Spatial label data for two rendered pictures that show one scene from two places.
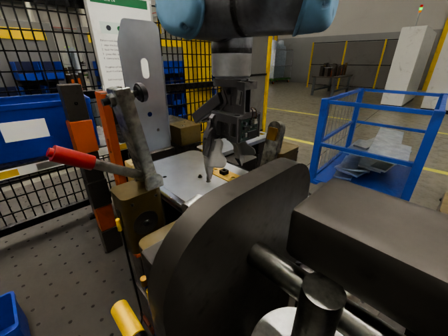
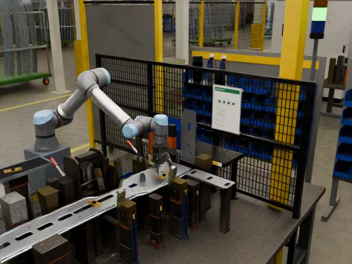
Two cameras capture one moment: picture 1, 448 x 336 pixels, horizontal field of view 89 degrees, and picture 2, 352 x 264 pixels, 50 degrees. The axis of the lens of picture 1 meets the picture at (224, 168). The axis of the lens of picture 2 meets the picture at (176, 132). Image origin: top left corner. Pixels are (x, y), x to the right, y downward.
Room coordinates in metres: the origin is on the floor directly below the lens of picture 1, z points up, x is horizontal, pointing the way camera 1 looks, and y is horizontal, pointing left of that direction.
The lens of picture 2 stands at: (0.40, -2.01, 1.95)
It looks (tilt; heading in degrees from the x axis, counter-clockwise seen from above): 19 degrees down; 85
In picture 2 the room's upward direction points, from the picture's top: straight up
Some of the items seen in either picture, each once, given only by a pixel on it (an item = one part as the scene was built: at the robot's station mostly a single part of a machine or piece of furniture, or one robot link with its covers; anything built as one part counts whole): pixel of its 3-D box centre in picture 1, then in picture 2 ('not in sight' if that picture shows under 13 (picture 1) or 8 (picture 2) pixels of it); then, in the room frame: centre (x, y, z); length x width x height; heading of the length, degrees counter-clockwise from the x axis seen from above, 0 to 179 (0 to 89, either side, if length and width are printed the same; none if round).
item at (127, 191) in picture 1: (143, 265); (138, 184); (0.33, 0.16, 0.87); 0.10 x 0.07 x 0.35; 134
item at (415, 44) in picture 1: (411, 61); not in sight; (7.46, -5.53, 1.22); 2.40 x 0.54 x 2.45; 136
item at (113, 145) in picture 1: (127, 208); (151, 168); (0.42, 0.22, 0.95); 0.03 x 0.01 x 0.50; 44
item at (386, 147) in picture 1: (375, 144); not in sight; (2.19, -1.53, 0.48); 1.20 x 0.80 x 0.95; 138
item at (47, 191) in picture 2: not in sight; (49, 223); (-0.11, -0.28, 0.89); 0.12 x 0.08 x 0.38; 134
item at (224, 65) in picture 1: (232, 67); (161, 139); (0.48, -0.02, 1.24); 0.08 x 0.08 x 0.05
